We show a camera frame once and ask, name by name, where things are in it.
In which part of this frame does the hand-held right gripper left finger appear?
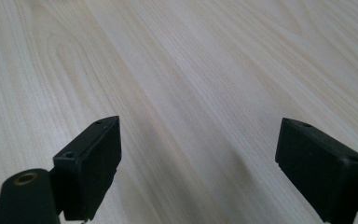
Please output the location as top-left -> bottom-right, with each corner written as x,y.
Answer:
52,115 -> 122,222

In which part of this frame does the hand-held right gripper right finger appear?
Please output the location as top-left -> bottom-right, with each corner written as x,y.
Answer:
274,117 -> 358,224

